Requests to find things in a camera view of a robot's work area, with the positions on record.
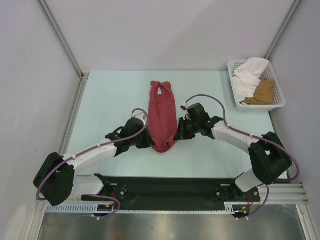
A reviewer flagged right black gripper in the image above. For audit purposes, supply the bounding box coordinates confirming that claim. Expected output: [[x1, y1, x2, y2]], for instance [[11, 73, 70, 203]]
[[174, 117, 200, 141]]

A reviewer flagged red tank top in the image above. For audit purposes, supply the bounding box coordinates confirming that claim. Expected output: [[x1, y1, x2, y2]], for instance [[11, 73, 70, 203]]
[[148, 81, 178, 154]]

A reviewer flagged tan tank top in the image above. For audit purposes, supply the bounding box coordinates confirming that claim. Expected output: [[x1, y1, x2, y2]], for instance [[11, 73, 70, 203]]
[[243, 77, 275, 105]]

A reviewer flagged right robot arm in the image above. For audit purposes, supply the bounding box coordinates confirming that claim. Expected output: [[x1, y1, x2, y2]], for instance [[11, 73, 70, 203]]
[[174, 103, 293, 201]]

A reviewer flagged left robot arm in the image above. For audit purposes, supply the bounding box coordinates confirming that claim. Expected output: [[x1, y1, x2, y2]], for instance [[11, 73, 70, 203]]
[[33, 116, 155, 206]]

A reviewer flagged white tank top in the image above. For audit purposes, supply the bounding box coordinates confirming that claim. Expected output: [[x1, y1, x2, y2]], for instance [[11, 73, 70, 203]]
[[232, 57, 270, 103]]

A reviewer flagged white plastic basket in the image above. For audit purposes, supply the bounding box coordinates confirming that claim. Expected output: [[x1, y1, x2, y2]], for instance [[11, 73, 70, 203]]
[[227, 59, 286, 112]]

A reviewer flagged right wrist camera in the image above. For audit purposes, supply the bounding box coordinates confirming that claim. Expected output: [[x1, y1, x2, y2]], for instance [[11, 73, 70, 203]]
[[180, 102, 191, 120]]

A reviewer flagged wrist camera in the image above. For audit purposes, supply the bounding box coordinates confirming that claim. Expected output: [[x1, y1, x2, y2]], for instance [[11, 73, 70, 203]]
[[180, 102, 191, 120], [131, 112, 148, 126]]

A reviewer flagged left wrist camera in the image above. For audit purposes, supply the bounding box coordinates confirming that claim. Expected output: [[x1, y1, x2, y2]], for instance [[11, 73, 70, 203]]
[[131, 112, 148, 126]]

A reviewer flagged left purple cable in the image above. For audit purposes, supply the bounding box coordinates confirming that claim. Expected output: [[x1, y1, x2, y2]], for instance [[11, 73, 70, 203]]
[[36, 107, 150, 227]]

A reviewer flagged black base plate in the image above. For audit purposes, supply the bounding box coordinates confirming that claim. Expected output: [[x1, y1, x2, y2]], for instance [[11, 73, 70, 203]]
[[81, 174, 262, 212]]

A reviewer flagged white cable duct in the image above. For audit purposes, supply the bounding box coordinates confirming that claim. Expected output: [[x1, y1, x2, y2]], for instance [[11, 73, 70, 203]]
[[45, 203, 246, 215]]

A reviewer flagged left aluminium frame post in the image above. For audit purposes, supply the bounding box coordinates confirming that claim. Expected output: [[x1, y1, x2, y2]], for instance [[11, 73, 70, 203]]
[[36, 0, 90, 155]]

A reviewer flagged aluminium frame post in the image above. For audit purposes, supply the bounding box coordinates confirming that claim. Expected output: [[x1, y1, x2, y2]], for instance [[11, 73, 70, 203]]
[[264, 0, 304, 60], [36, 0, 90, 155]]

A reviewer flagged right aluminium frame post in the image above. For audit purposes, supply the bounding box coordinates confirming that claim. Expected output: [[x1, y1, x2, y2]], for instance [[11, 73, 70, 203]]
[[264, 0, 304, 60]]

